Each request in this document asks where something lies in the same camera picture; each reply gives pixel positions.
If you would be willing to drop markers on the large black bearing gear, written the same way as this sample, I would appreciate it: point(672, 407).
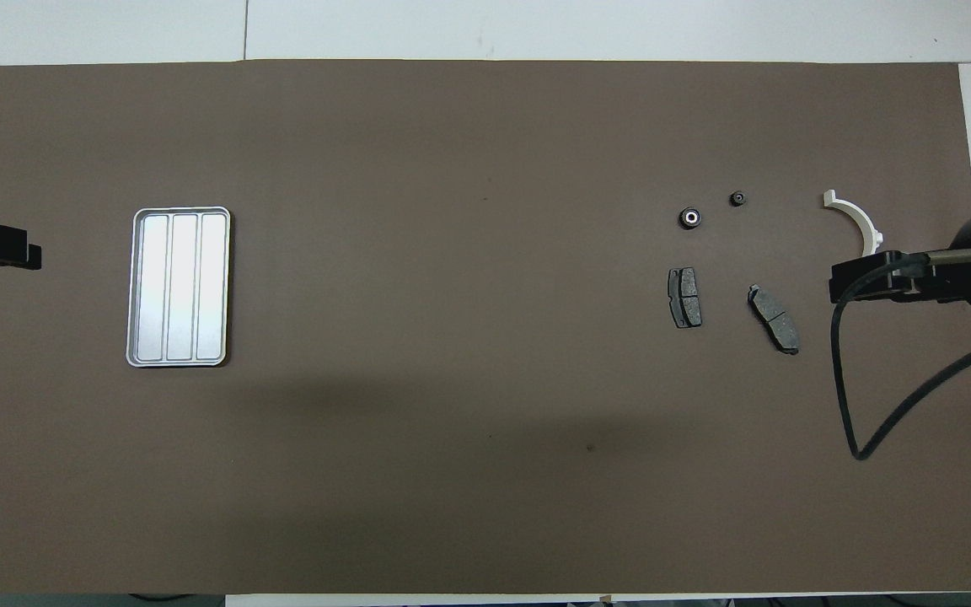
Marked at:
point(689, 217)

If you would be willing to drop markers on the silver metal tray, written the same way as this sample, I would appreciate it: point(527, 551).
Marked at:
point(178, 287)

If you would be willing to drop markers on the curved dark grey brake pad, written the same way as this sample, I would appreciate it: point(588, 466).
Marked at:
point(774, 319)

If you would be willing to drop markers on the rectangular dark grey brake pad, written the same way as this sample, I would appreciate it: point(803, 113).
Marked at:
point(684, 297)

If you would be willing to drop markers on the brown table mat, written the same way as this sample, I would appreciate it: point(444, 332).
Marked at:
point(418, 472)

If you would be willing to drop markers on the white curved plastic bracket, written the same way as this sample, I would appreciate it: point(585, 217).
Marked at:
point(865, 223)

